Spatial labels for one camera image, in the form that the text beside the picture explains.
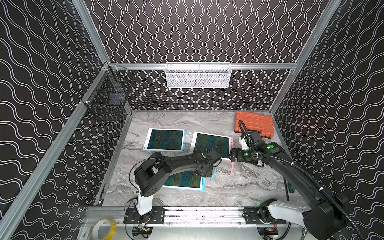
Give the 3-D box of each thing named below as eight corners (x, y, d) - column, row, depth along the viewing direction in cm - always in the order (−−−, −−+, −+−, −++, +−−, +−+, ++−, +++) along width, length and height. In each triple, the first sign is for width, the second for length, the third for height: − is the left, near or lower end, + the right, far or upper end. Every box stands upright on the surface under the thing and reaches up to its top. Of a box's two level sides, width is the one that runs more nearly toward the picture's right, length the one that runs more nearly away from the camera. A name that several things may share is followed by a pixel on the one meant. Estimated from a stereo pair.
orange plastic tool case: (233, 132, 110) (235, 127, 105) (234, 115, 121) (236, 109, 116) (270, 140, 106) (274, 134, 101) (269, 121, 117) (272, 115, 112)
